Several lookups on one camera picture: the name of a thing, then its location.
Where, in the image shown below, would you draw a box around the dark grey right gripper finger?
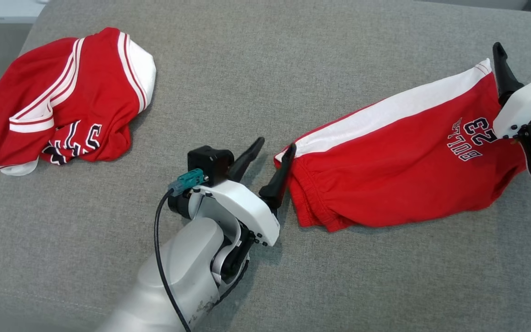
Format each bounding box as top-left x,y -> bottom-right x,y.
492,42 -> 525,107

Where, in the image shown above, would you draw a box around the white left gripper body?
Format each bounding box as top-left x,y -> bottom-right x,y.
169,179 -> 281,248

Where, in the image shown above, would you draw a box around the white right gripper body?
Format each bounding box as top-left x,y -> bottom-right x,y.
493,72 -> 531,140

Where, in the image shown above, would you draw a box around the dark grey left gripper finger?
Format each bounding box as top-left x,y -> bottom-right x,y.
259,142 -> 297,213
227,136 -> 266,182

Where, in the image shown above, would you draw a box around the red Bulls 23 shorts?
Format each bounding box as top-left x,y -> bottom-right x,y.
274,59 -> 526,232

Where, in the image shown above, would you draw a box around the red Bulls 23 jersey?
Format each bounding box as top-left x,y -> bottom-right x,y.
0,27 -> 157,177

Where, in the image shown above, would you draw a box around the flat white box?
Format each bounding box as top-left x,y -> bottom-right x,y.
0,0 -> 47,24

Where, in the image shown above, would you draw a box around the teal cable connector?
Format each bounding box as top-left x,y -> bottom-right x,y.
168,168 -> 207,196

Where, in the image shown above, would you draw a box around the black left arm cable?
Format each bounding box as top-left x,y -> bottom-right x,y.
153,189 -> 193,332

